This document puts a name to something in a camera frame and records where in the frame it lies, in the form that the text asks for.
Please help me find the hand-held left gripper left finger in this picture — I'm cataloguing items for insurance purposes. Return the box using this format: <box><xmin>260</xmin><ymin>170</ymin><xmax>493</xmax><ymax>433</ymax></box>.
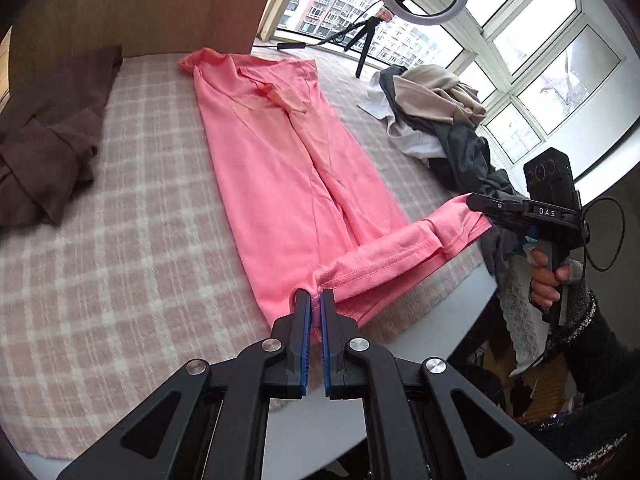
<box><xmin>56</xmin><ymin>287</ymin><xmax>315</xmax><ymax>480</ymax></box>

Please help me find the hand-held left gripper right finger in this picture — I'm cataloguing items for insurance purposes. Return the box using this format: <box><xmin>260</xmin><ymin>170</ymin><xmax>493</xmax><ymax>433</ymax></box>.
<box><xmin>320</xmin><ymin>287</ymin><xmax>576</xmax><ymax>480</ymax></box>

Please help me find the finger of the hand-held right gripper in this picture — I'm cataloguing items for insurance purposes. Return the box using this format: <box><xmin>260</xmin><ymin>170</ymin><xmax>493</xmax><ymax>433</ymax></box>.
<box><xmin>466</xmin><ymin>193</ymin><xmax>527</xmax><ymax>217</ymax></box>
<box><xmin>487</xmin><ymin>212</ymin><xmax>540</xmax><ymax>248</ymax></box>

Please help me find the pink t-shirt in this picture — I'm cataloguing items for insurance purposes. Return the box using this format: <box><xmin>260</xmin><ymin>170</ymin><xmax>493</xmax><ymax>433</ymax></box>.
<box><xmin>177</xmin><ymin>47</ymin><xmax>493</xmax><ymax>328</ymax></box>

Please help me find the person's right forearm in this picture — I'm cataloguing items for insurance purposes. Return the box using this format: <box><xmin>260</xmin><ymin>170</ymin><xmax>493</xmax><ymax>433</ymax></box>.
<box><xmin>545</xmin><ymin>280</ymin><xmax>640</xmax><ymax>411</ymax></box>

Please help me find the pile of mixed clothes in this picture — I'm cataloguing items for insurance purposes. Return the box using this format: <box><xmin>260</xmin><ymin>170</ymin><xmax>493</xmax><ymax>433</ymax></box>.
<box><xmin>377</xmin><ymin>67</ymin><xmax>531</xmax><ymax>291</ymax></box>

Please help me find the person's right hand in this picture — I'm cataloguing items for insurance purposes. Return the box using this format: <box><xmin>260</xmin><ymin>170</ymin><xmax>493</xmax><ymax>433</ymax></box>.
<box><xmin>527</xmin><ymin>247</ymin><xmax>586</xmax><ymax>313</ymax></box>

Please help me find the white lace cloth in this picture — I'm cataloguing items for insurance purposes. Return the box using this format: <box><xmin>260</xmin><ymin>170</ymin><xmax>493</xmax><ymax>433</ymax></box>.
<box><xmin>500</xmin><ymin>255</ymin><xmax>551</xmax><ymax>376</ymax></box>

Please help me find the white shirt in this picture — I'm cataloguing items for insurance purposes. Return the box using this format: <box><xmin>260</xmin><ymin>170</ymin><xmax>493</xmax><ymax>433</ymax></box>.
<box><xmin>357</xmin><ymin>72</ymin><xmax>448</xmax><ymax>161</ymax></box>

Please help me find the beige garment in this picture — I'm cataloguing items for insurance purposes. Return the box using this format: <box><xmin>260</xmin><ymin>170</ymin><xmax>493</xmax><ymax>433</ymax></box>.
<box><xmin>392</xmin><ymin>65</ymin><xmax>487</xmax><ymax>128</ymax></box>

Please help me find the pink white checked blanket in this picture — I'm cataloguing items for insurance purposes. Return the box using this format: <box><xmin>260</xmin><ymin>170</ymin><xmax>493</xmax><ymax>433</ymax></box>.
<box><xmin>0</xmin><ymin>52</ymin><xmax>501</xmax><ymax>461</ymax></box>

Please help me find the black tripod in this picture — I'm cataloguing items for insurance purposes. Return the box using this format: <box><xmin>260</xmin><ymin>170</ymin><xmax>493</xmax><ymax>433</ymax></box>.
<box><xmin>320</xmin><ymin>7</ymin><xmax>393</xmax><ymax>79</ymax></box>

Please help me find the person's black sweater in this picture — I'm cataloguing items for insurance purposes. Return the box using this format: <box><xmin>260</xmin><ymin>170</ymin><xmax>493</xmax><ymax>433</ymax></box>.
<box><xmin>520</xmin><ymin>400</ymin><xmax>640</xmax><ymax>480</ymax></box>

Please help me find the dark brown garment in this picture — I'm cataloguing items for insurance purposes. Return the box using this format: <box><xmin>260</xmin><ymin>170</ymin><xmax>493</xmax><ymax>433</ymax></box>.
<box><xmin>0</xmin><ymin>45</ymin><xmax>123</xmax><ymax>226</ymax></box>

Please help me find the light brown wooden board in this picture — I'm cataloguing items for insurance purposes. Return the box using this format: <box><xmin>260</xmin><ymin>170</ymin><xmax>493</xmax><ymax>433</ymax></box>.
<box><xmin>10</xmin><ymin>0</ymin><xmax>296</xmax><ymax>61</ymax></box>

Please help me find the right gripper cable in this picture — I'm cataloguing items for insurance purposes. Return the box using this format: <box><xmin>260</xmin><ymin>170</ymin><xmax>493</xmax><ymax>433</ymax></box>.
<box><xmin>575</xmin><ymin>195</ymin><xmax>628</xmax><ymax>273</ymax></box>

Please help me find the black adapter cable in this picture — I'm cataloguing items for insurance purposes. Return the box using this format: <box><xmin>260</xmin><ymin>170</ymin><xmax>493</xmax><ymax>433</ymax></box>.
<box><xmin>252</xmin><ymin>22</ymin><xmax>373</xmax><ymax>52</ymax></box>

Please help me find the ring light on tripod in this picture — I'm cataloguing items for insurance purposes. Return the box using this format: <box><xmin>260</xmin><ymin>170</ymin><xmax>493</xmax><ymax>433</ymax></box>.
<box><xmin>277</xmin><ymin>0</ymin><xmax>466</xmax><ymax>68</ymax></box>

